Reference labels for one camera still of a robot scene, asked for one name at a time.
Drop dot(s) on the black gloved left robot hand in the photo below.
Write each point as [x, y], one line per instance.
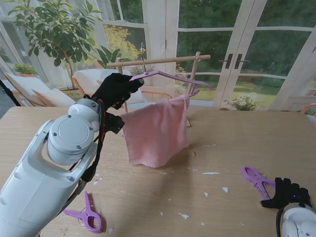
[113, 91]

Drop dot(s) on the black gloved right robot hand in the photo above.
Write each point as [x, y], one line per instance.
[288, 195]

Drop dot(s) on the purple plastic clothes peg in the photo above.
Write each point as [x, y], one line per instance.
[256, 179]
[90, 216]

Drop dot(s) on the pink square towel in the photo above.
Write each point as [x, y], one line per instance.
[155, 133]

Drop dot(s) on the pink hanger with metal hook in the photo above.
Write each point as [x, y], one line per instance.
[172, 76]

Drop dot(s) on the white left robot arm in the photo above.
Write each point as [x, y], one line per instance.
[39, 187]

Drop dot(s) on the wooden tabletop drying rack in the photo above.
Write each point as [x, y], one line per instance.
[172, 59]

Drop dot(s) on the black tripod stand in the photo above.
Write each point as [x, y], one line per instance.
[7, 92]

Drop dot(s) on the printed garden room backdrop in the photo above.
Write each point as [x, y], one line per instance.
[234, 37]

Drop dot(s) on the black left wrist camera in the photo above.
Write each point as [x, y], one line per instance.
[114, 123]

